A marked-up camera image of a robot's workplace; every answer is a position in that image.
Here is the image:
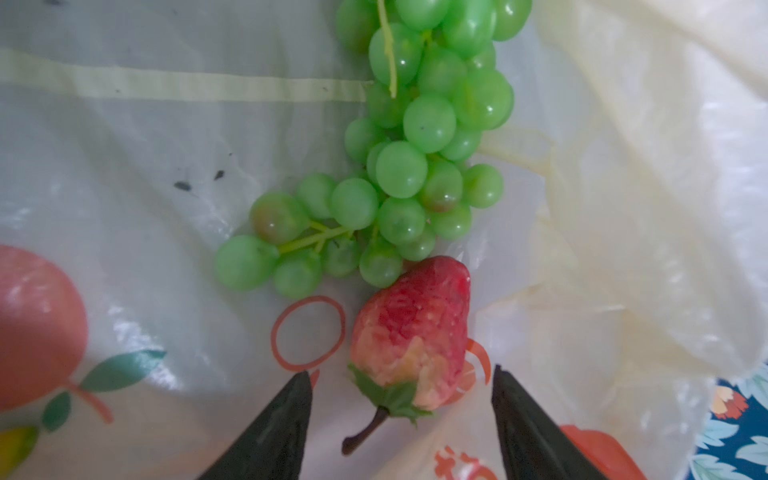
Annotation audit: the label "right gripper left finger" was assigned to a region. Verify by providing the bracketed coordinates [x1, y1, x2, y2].
[199, 371, 313, 480]

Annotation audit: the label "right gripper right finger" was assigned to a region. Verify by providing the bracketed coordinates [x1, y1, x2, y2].
[491, 365, 606, 480]

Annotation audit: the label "red fake strawberry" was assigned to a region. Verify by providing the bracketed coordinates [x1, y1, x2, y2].
[341, 256, 471, 456]

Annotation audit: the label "yellow plastic fruit-print bag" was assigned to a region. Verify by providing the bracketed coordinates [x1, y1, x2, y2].
[1, 1, 767, 479]

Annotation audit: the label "green fake grapes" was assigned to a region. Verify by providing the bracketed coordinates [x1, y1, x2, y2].
[215, 1, 532, 300]

